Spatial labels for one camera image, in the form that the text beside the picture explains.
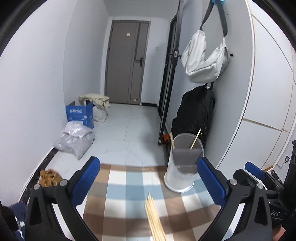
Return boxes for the grey plastic parcel bag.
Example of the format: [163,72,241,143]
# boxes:
[53,132,95,160]

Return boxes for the beige cloth on bag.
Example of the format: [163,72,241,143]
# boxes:
[78,93,110,109]

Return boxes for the blue cardboard box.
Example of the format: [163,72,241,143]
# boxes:
[66,100,94,129]

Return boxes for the white sack bag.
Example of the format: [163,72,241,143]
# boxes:
[93,106,108,123]

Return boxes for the wooden chopstick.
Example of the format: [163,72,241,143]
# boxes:
[190,128,201,150]
[169,132,175,150]

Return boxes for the white sling bag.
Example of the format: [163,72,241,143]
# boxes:
[181,1,231,84]

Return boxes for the white cabinet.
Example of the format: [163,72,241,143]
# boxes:
[218,1,295,178]

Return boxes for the white plastic parcel bag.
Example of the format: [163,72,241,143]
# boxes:
[63,120,92,138]

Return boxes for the black hanging backpack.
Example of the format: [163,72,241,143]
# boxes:
[171,84,215,145]

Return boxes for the white mesh utensil holder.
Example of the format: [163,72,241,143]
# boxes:
[164,133,204,193]

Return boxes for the grey brown door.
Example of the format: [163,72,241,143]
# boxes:
[105,21,149,105]

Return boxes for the brown slippers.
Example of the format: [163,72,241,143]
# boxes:
[39,169,62,187]

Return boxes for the plaid checkered mat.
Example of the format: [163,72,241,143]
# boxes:
[83,164,220,240]

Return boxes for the black metal door frame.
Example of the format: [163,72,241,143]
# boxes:
[158,1,184,145]

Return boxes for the orange black toy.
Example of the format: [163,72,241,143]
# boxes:
[161,134,171,146]

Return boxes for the wooden chopsticks bundle on mat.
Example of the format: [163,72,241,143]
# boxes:
[144,193,167,241]

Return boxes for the wall socket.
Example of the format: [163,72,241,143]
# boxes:
[284,156,290,163]

